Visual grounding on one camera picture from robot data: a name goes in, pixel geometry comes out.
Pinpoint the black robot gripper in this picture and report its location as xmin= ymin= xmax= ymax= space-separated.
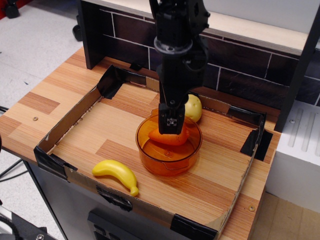
xmin=154 ymin=37 xmax=209 ymax=135

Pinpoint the orange toy carrot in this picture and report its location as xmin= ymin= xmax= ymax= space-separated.
xmin=148 ymin=126 xmax=190 ymax=146

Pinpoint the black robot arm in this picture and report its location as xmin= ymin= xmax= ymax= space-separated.
xmin=149 ymin=0 xmax=211 ymax=135

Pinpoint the orange transparent plastic pot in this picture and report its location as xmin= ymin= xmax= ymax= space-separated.
xmin=135 ymin=109 xmax=203 ymax=176

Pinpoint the cardboard fence with black tape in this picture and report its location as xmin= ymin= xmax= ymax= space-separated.
xmin=34 ymin=65 xmax=278 ymax=240

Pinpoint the yellow toy potato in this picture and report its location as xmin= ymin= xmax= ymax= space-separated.
xmin=184 ymin=94 xmax=202 ymax=122

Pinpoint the yellow toy banana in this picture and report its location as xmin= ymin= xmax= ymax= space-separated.
xmin=92 ymin=159 xmax=139 ymax=197

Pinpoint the dark brick backsplash panel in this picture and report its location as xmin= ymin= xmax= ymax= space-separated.
xmin=76 ymin=0 xmax=320 ymax=133

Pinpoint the black chair caster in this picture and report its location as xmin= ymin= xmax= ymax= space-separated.
xmin=72 ymin=15 xmax=83 ymax=42

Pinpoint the white toy sink drainboard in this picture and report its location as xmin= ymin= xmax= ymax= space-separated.
xmin=266 ymin=101 xmax=320 ymax=212

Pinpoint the black stand base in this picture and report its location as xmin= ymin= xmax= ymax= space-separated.
xmin=0 ymin=0 xmax=20 ymax=19

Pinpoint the black equipment bottom left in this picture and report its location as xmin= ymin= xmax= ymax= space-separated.
xmin=0 ymin=202 xmax=50 ymax=240

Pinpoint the black cable on floor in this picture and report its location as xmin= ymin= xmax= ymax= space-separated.
xmin=0 ymin=105 xmax=25 ymax=182

